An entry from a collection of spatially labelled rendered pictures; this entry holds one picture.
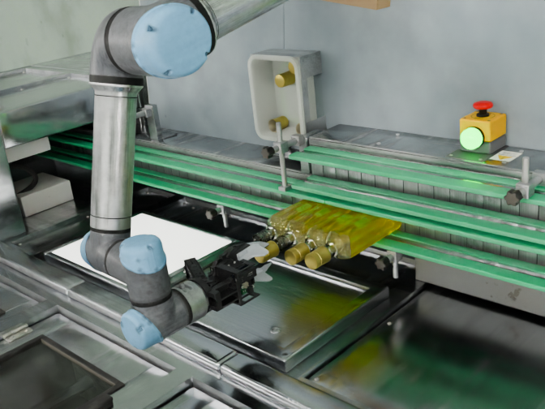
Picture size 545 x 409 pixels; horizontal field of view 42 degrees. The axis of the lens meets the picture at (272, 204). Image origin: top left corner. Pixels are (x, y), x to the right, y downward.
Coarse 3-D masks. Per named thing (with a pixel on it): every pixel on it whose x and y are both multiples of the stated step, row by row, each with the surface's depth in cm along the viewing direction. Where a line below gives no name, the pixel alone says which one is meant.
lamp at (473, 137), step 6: (462, 132) 144; (468, 132) 142; (474, 132) 142; (480, 132) 142; (462, 138) 143; (468, 138) 142; (474, 138) 142; (480, 138) 142; (462, 144) 144; (468, 144) 143; (474, 144) 142; (480, 144) 143
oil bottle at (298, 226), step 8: (320, 208) 160; (328, 208) 160; (336, 208) 160; (304, 216) 157; (312, 216) 156; (320, 216) 156; (328, 216) 157; (288, 224) 155; (296, 224) 154; (304, 224) 153; (312, 224) 154; (296, 232) 152; (304, 232) 152; (296, 240) 153; (304, 240) 153
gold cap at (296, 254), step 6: (294, 246) 147; (300, 246) 146; (306, 246) 147; (288, 252) 145; (294, 252) 145; (300, 252) 145; (306, 252) 146; (288, 258) 146; (294, 258) 144; (300, 258) 145; (294, 264) 145
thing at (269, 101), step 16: (256, 64) 182; (272, 64) 185; (288, 64) 181; (256, 80) 183; (272, 80) 187; (256, 96) 184; (272, 96) 188; (288, 96) 185; (256, 112) 185; (272, 112) 189; (288, 112) 187; (256, 128) 187; (288, 128) 188; (304, 128) 176
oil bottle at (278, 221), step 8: (304, 200) 166; (288, 208) 163; (296, 208) 162; (304, 208) 162; (312, 208) 162; (272, 216) 159; (280, 216) 159; (288, 216) 158; (296, 216) 159; (272, 224) 157; (280, 224) 156; (280, 232) 156
